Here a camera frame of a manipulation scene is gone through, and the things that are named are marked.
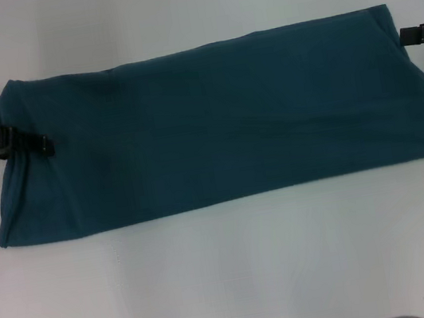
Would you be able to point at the teal t-shirt with FREE print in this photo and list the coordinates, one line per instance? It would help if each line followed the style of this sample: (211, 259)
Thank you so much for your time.
(211, 127)

